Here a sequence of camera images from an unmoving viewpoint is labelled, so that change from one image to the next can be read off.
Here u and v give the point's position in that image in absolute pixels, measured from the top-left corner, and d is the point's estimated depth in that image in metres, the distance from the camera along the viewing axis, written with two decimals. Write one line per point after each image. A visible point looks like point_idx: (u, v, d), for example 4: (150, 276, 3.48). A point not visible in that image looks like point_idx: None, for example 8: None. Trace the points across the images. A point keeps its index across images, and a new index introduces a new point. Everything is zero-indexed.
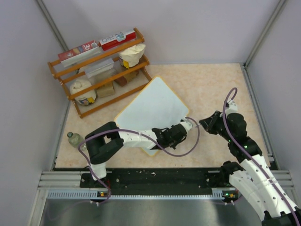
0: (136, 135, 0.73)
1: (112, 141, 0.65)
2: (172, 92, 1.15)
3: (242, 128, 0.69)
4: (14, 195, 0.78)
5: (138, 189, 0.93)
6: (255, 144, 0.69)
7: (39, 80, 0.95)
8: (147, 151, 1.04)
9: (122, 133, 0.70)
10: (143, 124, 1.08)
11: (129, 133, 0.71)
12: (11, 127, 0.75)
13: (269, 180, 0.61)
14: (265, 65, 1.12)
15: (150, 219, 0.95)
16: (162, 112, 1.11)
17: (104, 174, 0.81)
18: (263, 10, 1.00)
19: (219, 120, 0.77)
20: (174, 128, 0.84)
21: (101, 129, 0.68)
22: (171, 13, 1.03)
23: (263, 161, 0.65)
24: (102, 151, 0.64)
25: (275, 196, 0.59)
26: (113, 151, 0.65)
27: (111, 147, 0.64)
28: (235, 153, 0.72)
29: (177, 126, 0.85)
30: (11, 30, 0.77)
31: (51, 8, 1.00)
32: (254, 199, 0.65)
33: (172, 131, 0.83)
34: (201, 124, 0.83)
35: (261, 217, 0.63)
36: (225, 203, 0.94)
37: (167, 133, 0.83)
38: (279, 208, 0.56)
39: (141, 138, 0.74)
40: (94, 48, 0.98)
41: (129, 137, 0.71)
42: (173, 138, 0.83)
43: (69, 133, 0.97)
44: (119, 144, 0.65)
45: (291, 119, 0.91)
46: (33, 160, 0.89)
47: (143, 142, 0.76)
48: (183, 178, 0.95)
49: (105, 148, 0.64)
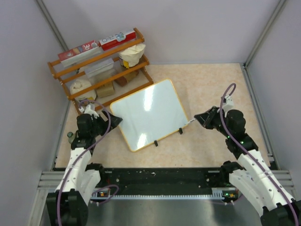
0: (73, 171, 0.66)
1: (69, 201, 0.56)
2: (177, 97, 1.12)
3: (241, 125, 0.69)
4: (14, 195, 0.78)
5: (138, 189, 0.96)
6: (251, 140, 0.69)
7: (39, 80, 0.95)
8: (130, 145, 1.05)
9: (65, 185, 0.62)
10: (142, 128, 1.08)
11: (68, 180, 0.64)
12: (11, 127, 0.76)
13: (265, 173, 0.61)
14: (265, 65, 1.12)
15: (150, 219, 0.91)
16: (162, 117, 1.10)
17: (96, 172, 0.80)
18: (263, 10, 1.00)
19: (217, 115, 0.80)
20: (80, 125, 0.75)
21: (53, 206, 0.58)
22: (171, 13, 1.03)
23: (259, 155, 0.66)
24: (76, 212, 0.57)
25: (272, 188, 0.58)
26: (80, 201, 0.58)
27: (75, 204, 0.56)
28: (232, 148, 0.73)
29: (80, 124, 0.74)
30: (11, 28, 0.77)
31: (52, 8, 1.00)
32: (253, 196, 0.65)
33: (83, 128, 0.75)
34: (198, 119, 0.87)
35: (260, 213, 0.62)
36: (225, 203, 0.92)
37: (83, 134, 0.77)
38: (275, 200, 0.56)
39: (78, 166, 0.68)
40: (94, 48, 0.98)
41: (72, 179, 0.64)
42: (90, 128, 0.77)
43: (69, 133, 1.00)
44: (75, 194, 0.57)
45: (290, 119, 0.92)
46: (32, 159, 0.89)
47: (83, 162, 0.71)
48: (183, 178, 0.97)
49: (74, 207, 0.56)
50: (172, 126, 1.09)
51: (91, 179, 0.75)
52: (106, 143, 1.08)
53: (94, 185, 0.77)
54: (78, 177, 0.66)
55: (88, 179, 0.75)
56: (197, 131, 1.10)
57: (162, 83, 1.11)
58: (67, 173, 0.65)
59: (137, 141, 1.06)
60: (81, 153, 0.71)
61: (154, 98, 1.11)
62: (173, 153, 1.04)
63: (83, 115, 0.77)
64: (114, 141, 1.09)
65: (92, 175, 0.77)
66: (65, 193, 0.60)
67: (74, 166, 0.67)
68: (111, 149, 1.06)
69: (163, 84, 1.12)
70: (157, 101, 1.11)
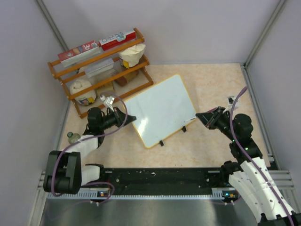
0: (80, 143, 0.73)
1: (70, 159, 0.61)
2: (186, 92, 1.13)
3: (249, 133, 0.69)
4: (15, 194, 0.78)
5: (138, 189, 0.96)
6: (256, 147, 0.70)
7: (39, 79, 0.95)
8: (145, 141, 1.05)
9: (69, 149, 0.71)
10: (154, 124, 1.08)
11: (74, 147, 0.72)
12: (11, 127, 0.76)
13: (267, 182, 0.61)
14: (265, 65, 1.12)
15: (150, 220, 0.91)
16: (173, 111, 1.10)
17: (97, 166, 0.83)
18: (262, 10, 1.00)
19: (222, 116, 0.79)
20: (91, 121, 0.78)
21: (52, 163, 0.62)
22: (171, 13, 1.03)
23: (263, 164, 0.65)
24: (71, 171, 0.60)
25: (273, 198, 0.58)
26: (78, 165, 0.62)
27: (73, 164, 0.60)
28: (235, 154, 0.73)
29: (91, 119, 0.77)
30: (11, 28, 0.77)
31: (52, 8, 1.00)
32: (252, 201, 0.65)
33: (93, 123, 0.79)
34: (200, 117, 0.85)
35: (257, 219, 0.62)
36: (225, 203, 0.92)
37: (92, 127, 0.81)
38: (275, 211, 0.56)
39: (86, 142, 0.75)
40: (94, 48, 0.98)
41: (76, 147, 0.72)
42: (99, 123, 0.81)
43: (69, 133, 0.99)
44: (75, 155, 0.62)
45: (291, 119, 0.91)
46: (32, 160, 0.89)
47: (90, 143, 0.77)
48: (183, 178, 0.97)
49: (71, 166, 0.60)
50: (177, 123, 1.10)
51: (91, 168, 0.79)
52: (106, 142, 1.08)
53: (94, 178, 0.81)
54: (82, 149, 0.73)
55: (88, 168, 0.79)
56: (197, 131, 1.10)
57: (173, 78, 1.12)
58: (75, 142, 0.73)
59: (150, 139, 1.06)
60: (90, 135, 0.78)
61: (165, 93, 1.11)
62: (173, 153, 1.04)
63: (93, 110, 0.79)
64: (114, 141, 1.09)
65: (93, 167, 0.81)
66: (65, 156, 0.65)
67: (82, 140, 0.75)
68: (111, 149, 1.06)
69: (173, 79, 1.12)
70: (169, 97, 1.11)
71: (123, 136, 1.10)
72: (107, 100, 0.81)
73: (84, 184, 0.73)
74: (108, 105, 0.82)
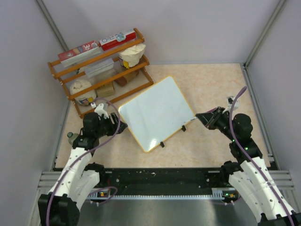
0: (69, 174, 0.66)
1: (60, 207, 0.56)
2: (180, 93, 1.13)
3: (248, 132, 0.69)
4: (14, 194, 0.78)
5: (138, 189, 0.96)
6: (256, 146, 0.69)
7: (38, 80, 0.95)
8: (143, 145, 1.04)
9: (59, 189, 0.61)
10: (152, 126, 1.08)
11: (63, 182, 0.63)
12: (11, 127, 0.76)
13: (267, 182, 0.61)
14: (265, 65, 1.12)
15: (150, 219, 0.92)
16: (168, 112, 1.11)
17: (95, 173, 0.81)
18: (262, 10, 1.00)
19: (221, 116, 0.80)
20: (86, 123, 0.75)
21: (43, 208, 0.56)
22: (171, 13, 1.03)
23: (262, 163, 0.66)
24: (65, 219, 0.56)
25: (273, 198, 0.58)
26: (71, 206, 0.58)
27: (64, 213, 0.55)
28: (235, 154, 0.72)
29: (86, 121, 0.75)
30: (11, 28, 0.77)
31: (52, 8, 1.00)
32: (252, 201, 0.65)
33: (88, 127, 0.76)
34: (199, 117, 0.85)
35: (257, 218, 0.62)
36: (225, 203, 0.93)
37: (86, 133, 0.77)
38: (275, 211, 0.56)
39: (75, 170, 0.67)
40: (94, 48, 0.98)
41: (66, 183, 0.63)
42: (95, 128, 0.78)
43: (69, 133, 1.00)
44: (66, 201, 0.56)
45: (291, 119, 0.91)
46: (32, 159, 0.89)
47: (81, 165, 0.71)
48: (183, 178, 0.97)
49: (64, 214, 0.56)
50: (176, 123, 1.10)
51: (89, 178, 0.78)
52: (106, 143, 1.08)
53: (94, 185, 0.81)
54: (73, 181, 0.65)
55: (87, 181, 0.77)
56: (197, 131, 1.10)
57: (167, 79, 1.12)
58: (63, 175, 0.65)
59: (149, 141, 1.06)
60: (80, 155, 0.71)
61: (160, 94, 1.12)
62: (173, 153, 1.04)
63: (91, 114, 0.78)
64: (114, 141, 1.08)
65: (91, 177, 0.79)
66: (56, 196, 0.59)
67: (70, 168, 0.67)
68: (111, 149, 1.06)
69: (167, 81, 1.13)
70: (165, 101, 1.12)
71: (123, 136, 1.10)
72: (99, 106, 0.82)
73: (83, 198, 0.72)
74: (102, 111, 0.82)
